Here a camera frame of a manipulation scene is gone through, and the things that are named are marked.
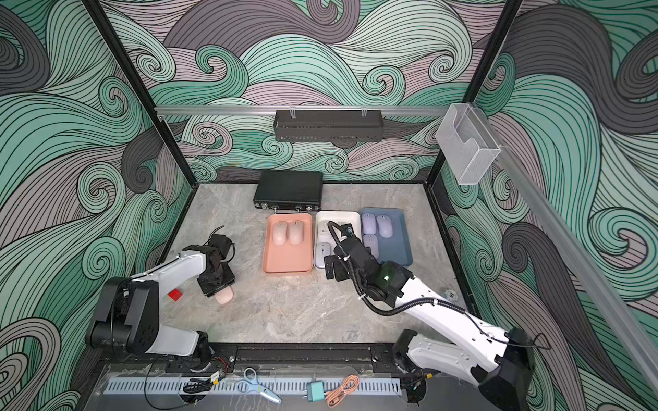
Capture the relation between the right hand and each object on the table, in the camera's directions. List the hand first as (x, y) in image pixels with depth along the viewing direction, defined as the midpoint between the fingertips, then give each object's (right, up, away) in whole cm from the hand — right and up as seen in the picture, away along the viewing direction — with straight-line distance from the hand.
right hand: (336, 258), depth 75 cm
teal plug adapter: (-6, -34, -8) cm, 35 cm away
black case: (-20, +23, +40) cm, 50 cm away
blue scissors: (-24, -34, -5) cm, 42 cm away
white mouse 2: (-4, +7, +26) cm, 28 cm away
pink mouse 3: (-15, +5, +26) cm, 30 cm away
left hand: (-39, -12, +13) cm, 42 cm away
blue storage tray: (+25, -2, +25) cm, 35 cm away
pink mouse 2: (-22, +5, +25) cm, 34 cm away
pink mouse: (-37, -15, +9) cm, 41 cm away
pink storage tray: (-18, +1, +23) cm, 29 cm away
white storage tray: (-4, +2, +24) cm, 24 cm away
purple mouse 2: (+21, +7, +26) cm, 34 cm away
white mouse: (-4, -1, +20) cm, 21 cm away
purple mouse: (+14, +9, +26) cm, 31 cm away
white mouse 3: (+2, +10, -11) cm, 15 cm away
